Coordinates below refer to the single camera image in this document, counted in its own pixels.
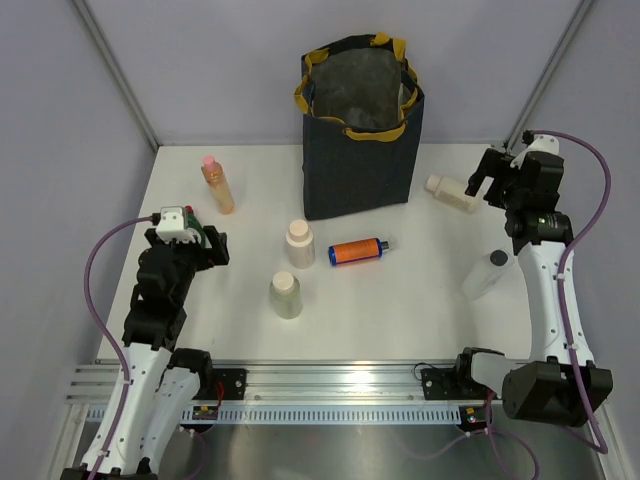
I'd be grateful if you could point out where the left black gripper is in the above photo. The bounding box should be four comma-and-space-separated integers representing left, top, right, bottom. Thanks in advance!
146, 225, 227, 304

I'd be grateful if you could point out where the green bottle red cap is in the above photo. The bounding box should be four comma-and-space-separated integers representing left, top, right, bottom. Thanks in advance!
185, 205, 207, 248

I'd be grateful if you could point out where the cream bottle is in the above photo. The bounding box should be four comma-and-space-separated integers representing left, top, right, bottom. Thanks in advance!
425, 175, 480, 213

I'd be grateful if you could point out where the clear bottle beige cap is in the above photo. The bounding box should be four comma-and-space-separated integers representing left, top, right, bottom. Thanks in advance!
269, 271, 303, 320

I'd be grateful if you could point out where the white bottle beige cap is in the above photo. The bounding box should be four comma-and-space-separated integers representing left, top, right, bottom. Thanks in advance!
285, 219, 315, 269

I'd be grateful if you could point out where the pink cap orange bottle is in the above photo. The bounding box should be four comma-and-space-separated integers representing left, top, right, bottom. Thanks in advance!
201, 156, 235, 215

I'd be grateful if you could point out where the clear bottle black cap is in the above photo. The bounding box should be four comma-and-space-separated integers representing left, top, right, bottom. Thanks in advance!
461, 249, 514, 300

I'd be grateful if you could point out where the orange blue spray bottle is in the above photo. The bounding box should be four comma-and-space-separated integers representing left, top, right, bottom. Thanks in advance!
328, 236, 398, 267

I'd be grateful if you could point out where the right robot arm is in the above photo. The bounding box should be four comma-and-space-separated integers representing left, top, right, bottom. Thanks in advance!
452, 148, 613, 427

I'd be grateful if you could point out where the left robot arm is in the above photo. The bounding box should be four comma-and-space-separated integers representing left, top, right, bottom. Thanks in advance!
61, 226, 229, 479

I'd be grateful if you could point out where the dark denim canvas bag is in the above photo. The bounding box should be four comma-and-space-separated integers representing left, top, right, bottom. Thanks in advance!
294, 32, 424, 220

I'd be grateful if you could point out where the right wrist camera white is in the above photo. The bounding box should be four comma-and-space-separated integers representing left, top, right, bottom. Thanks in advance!
510, 130, 559, 169

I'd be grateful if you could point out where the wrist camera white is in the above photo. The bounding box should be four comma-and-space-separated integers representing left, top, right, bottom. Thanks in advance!
155, 206, 199, 244
510, 130, 559, 169

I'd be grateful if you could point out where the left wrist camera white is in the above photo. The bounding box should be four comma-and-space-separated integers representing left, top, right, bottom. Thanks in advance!
155, 206, 199, 244

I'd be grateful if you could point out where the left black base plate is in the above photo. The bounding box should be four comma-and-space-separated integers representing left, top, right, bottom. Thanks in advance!
194, 368, 247, 401

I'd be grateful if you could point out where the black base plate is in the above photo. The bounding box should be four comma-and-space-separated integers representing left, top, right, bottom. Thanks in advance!
420, 368, 488, 401
194, 368, 247, 401

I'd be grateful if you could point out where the right aluminium frame post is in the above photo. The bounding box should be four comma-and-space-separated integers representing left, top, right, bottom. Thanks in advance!
502, 0, 597, 150

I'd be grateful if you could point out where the aluminium frame post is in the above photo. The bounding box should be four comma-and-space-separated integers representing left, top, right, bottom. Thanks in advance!
69, 0, 161, 153
502, 0, 597, 150

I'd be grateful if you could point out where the white slotted cable duct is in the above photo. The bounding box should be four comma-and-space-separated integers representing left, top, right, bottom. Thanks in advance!
84, 405, 464, 425

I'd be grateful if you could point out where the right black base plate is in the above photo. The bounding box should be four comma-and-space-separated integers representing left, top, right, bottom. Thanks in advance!
420, 368, 488, 401

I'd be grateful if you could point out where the left aluminium frame post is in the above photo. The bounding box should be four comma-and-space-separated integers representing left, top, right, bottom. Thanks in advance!
69, 0, 161, 153

